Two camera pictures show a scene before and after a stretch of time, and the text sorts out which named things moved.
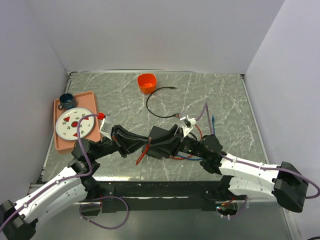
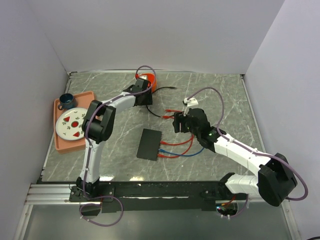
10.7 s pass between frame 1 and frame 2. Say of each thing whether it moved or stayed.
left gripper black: moved
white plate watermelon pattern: stayed
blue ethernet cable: moved
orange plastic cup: stayed
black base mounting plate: stayed
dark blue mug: stayed
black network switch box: moved
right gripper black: moved
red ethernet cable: moved
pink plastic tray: stayed
